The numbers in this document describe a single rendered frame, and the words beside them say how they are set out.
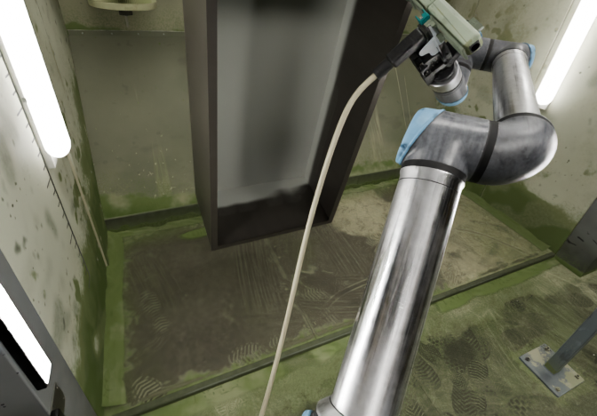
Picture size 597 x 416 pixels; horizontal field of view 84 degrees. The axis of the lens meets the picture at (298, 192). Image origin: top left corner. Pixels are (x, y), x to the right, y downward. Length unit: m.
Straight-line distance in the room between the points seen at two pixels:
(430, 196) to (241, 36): 0.95
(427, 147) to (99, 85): 2.05
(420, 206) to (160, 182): 1.89
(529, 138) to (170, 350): 1.56
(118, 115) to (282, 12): 1.33
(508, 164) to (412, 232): 0.20
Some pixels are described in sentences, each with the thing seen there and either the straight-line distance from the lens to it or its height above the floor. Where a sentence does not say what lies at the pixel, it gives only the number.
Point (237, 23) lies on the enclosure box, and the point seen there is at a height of 1.33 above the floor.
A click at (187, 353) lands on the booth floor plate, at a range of 1.73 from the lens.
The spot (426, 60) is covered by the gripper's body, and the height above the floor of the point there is 1.34.
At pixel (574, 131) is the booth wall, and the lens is 2.67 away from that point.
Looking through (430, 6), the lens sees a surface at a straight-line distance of 0.92.
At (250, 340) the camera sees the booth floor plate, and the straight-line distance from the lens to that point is 1.73.
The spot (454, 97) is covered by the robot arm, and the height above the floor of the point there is 1.22.
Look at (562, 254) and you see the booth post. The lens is 2.85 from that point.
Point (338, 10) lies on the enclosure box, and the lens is 1.46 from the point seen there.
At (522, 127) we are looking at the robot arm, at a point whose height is 1.31.
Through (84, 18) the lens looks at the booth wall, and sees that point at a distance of 2.47.
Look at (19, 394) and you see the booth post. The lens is 1.07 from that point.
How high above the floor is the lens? 1.51
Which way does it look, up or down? 34 degrees down
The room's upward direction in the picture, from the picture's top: 5 degrees clockwise
